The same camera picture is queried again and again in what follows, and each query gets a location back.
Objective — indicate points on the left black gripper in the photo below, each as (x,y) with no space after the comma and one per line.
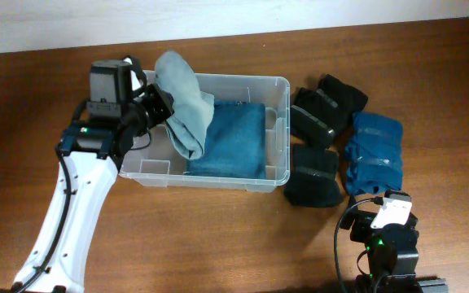
(167,102)

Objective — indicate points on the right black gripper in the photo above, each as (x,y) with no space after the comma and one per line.
(363,225)

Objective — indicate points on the light blue jeans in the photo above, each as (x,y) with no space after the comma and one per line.
(193,109)

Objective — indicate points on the dark blue jeans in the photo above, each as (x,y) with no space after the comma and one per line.
(235,142)

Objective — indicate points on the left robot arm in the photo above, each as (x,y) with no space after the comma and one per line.
(88,168)

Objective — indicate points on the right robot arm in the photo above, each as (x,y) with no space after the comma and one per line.
(391,254)

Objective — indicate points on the clear plastic storage container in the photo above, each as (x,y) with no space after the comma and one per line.
(155,162)

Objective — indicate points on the black garment bundle lower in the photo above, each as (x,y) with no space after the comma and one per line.
(312,181)

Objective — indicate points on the black garment bundle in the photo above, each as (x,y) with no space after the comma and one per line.
(312,181)
(348,97)

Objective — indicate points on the blue taped garment bundle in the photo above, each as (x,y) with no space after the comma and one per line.
(374,155)

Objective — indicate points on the black garment bundle taped middle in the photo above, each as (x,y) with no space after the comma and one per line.
(317,118)

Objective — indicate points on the black garment bundle upper right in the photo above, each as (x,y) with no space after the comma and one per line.
(348,97)

